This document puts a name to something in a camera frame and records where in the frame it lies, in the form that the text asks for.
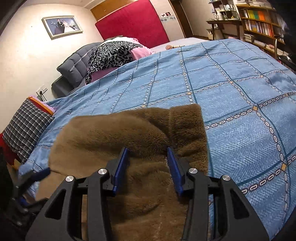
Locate brown fleece pants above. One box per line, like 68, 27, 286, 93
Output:
36, 104, 208, 240

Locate dark plaid pillow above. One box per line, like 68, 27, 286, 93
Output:
2, 96, 55, 163

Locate grey padded headboard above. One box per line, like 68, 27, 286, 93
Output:
51, 42, 101, 98

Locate blue patterned bedspread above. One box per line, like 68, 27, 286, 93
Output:
19, 39, 295, 238

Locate leopard print blanket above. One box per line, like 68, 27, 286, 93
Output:
85, 41, 143, 85

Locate framed wedding photo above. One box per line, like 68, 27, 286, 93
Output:
42, 16, 83, 40

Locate pink blanket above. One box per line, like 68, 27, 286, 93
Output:
85, 37, 153, 84

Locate dark wooden side table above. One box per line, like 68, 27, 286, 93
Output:
206, 19, 243, 40

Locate wooden bookshelf with books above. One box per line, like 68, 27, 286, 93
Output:
236, 1, 290, 56

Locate wall power socket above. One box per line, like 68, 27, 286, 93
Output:
36, 84, 48, 100

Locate red wall panel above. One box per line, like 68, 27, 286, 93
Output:
95, 1, 169, 48

